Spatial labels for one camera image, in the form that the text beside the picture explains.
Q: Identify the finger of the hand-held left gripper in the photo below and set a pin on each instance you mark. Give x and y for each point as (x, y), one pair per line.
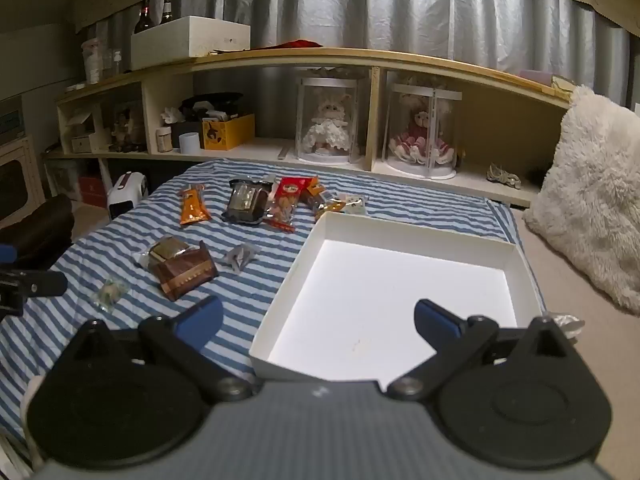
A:
(40, 284)
(5, 254)

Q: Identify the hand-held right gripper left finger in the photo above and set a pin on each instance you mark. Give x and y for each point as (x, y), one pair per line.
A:
(200, 317)

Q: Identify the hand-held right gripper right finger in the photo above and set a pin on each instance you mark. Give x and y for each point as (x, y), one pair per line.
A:
(440, 322)

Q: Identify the white cardboard box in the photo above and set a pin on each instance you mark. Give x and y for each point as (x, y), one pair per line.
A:
(400, 270)

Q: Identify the red snack packet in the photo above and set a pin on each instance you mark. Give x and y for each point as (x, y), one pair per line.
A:
(285, 200)

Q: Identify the blue striped blanket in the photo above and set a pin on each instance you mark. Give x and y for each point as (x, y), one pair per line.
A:
(235, 305)

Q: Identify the dark cushion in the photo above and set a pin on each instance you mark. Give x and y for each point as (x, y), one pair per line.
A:
(35, 225)

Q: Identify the small clear snack packet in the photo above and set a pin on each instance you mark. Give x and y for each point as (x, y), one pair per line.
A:
(111, 296)

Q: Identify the small grey snack packet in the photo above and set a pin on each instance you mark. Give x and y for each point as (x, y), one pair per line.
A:
(241, 257)

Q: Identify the clear gold snack packet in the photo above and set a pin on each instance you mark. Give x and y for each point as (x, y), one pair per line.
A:
(167, 250)

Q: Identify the white cabinet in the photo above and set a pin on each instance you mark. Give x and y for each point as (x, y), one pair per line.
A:
(17, 180)

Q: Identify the dark snack packet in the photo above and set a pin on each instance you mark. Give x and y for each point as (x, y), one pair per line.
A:
(245, 202)

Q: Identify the silver foil bag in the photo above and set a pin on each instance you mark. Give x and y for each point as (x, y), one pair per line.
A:
(565, 325)

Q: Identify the small white carton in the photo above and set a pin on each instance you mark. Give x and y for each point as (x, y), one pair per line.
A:
(85, 132)

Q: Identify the pale cartoon snack packet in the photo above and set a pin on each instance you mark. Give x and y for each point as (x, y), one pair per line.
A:
(354, 205)

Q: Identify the beaded hair accessory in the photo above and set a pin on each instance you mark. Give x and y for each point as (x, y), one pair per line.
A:
(504, 176)

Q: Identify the orange and brown snack packet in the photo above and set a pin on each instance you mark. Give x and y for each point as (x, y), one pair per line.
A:
(320, 200)

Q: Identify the dark figurine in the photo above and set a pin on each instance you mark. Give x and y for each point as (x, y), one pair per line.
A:
(127, 132)

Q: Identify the small jar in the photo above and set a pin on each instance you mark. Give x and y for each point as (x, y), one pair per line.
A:
(164, 141)

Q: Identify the doll in pink dress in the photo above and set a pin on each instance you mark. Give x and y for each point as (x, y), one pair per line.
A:
(422, 140)

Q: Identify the yellow box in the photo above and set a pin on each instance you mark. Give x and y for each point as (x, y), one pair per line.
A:
(230, 132)

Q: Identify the white ornament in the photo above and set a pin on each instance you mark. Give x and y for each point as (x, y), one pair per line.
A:
(172, 115)

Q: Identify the fluffy white pillow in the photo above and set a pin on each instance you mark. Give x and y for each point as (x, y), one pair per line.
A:
(595, 185)

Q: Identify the clear plastic bottle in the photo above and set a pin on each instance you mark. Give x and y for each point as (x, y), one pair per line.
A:
(92, 62)

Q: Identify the black hat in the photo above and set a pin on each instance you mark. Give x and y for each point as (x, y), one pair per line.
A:
(212, 102)

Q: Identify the clear round display case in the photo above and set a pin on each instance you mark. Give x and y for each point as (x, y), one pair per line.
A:
(445, 105)
(357, 120)

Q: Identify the doll in white dress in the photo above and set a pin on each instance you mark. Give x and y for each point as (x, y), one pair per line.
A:
(325, 125)

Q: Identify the brown glass bottle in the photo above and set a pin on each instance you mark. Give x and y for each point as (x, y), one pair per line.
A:
(144, 17)
(167, 10)

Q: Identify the white storage box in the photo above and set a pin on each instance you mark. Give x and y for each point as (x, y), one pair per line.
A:
(190, 40)

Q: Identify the wooden shelf unit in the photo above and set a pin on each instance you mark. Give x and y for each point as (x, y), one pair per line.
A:
(300, 57)

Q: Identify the red cloth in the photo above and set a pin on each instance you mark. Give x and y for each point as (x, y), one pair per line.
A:
(300, 44)

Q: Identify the grey curtain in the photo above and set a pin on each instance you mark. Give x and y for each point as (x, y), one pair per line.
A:
(400, 10)

